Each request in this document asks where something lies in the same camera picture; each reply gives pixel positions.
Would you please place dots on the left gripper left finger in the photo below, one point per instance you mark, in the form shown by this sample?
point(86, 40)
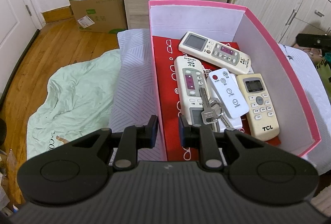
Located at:
point(132, 139)

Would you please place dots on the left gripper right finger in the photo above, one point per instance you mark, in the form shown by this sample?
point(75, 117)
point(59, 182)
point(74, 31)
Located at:
point(201, 138)

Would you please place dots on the silver key bunch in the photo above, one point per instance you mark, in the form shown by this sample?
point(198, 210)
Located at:
point(213, 110)

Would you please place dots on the small white fan remote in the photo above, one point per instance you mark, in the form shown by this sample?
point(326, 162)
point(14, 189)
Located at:
point(228, 93)

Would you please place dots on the cream purple-button remote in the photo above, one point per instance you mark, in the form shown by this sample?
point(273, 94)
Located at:
point(190, 78)

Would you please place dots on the white TCL remote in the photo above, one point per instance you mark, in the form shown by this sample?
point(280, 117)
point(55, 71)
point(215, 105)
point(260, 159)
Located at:
point(261, 116)

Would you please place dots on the pink cardboard box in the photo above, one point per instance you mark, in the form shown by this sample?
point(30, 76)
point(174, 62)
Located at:
point(238, 27)

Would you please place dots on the cream grey-screen remote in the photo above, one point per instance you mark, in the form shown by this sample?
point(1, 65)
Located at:
point(216, 53)

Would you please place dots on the white power adapter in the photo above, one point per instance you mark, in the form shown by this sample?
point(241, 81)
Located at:
point(236, 122)

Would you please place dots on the beige pink handbag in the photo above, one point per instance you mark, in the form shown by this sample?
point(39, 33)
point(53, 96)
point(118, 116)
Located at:
point(314, 54)

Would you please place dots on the green bag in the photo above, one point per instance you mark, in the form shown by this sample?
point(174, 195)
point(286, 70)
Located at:
point(323, 69)

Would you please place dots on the white patterned table cloth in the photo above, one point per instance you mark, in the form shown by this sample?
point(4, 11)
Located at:
point(135, 100)

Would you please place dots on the mint green cloth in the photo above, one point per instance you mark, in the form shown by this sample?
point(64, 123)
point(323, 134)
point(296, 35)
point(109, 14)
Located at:
point(79, 101)

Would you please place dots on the red patterned box liner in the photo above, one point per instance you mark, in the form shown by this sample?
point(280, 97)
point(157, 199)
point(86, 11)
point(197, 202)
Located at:
point(165, 52)

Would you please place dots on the brown cardboard box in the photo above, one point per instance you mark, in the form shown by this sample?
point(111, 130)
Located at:
point(100, 16)

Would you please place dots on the white door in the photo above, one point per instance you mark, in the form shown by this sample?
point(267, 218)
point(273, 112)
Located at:
point(19, 23)

